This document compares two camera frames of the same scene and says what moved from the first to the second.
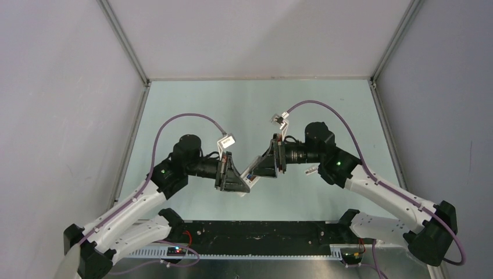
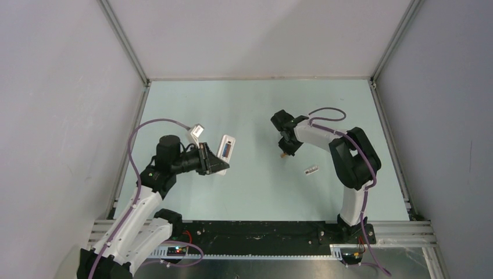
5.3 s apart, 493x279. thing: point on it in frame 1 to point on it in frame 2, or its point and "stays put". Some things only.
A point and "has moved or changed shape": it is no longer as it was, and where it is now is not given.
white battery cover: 311,170 stays put
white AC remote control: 250,179 has moved or changed shape
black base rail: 260,237 stays put
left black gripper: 234,182 to 209,163
